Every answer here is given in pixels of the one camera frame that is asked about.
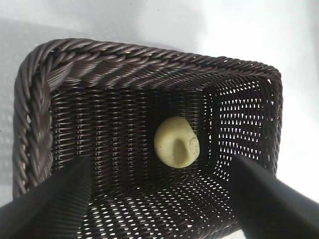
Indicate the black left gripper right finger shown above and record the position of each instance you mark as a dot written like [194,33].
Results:
[269,206]

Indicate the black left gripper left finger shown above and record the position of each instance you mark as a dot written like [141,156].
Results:
[54,209]

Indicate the dark brown wicker basket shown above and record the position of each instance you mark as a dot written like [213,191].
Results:
[112,119]

